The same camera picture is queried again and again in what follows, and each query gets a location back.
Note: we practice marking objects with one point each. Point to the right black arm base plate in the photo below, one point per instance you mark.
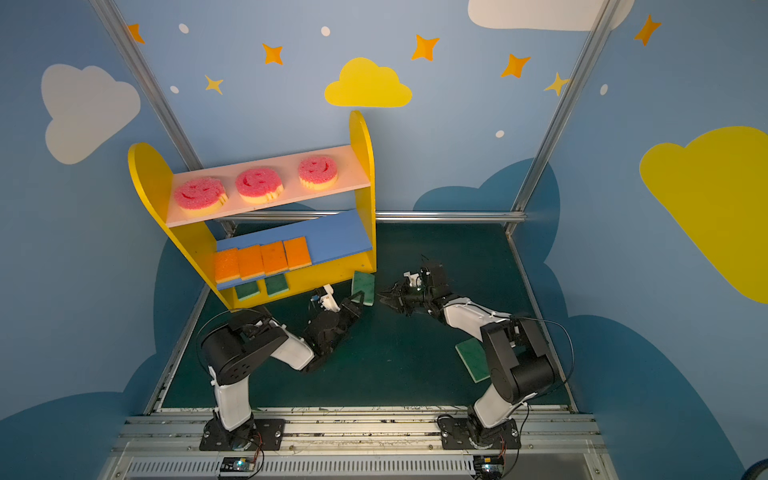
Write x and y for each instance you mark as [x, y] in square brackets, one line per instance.
[469, 434]

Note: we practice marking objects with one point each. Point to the yellow shelf with pink and blue boards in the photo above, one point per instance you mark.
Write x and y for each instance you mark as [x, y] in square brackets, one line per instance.
[339, 244]

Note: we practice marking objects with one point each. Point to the right aluminium corner post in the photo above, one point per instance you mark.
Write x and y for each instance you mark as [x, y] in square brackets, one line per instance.
[583, 67]

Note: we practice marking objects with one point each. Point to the right small circuit board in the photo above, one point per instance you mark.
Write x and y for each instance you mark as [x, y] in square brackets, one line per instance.
[488, 467]

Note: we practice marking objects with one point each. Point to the pink smiley sponge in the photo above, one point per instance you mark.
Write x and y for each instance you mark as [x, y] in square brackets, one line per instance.
[200, 196]
[318, 172]
[259, 185]

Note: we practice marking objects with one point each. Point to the back aluminium floor bar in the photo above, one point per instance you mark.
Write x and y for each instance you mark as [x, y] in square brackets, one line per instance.
[463, 217]

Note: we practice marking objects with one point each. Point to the green sponge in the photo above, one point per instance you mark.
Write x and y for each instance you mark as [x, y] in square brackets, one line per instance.
[473, 357]
[363, 288]
[276, 285]
[247, 290]

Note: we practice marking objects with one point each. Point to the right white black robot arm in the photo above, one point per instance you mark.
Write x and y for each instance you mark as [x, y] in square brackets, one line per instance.
[520, 362]

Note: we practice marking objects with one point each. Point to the small circuit board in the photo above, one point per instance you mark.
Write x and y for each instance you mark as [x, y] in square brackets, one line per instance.
[237, 466]
[488, 467]

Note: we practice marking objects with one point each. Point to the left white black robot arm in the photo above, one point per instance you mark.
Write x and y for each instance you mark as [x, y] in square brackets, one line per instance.
[252, 335]

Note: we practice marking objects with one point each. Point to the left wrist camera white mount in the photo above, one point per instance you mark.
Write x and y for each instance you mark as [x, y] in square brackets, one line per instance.
[323, 298]

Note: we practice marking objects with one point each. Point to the aluminium corner post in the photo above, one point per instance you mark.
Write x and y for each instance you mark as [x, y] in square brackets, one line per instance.
[119, 32]
[583, 67]

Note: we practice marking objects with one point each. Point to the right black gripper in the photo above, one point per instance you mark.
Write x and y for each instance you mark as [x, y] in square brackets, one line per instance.
[409, 297]

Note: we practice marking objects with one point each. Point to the aluminium rail frame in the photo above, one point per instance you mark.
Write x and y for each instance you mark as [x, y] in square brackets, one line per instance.
[360, 443]

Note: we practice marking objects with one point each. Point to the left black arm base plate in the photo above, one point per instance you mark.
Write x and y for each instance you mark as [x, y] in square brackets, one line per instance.
[264, 434]

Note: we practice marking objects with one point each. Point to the orange sponge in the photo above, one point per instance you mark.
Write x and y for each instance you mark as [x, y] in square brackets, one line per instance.
[226, 266]
[250, 262]
[274, 258]
[297, 253]

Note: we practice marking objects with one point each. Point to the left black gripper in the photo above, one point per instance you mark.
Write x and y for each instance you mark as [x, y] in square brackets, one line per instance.
[342, 309]

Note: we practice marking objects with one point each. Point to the left aluminium corner post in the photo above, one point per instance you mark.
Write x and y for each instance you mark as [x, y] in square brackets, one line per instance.
[119, 32]

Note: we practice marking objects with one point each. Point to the left small circuit board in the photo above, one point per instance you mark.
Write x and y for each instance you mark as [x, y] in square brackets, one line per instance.
[237, 466]

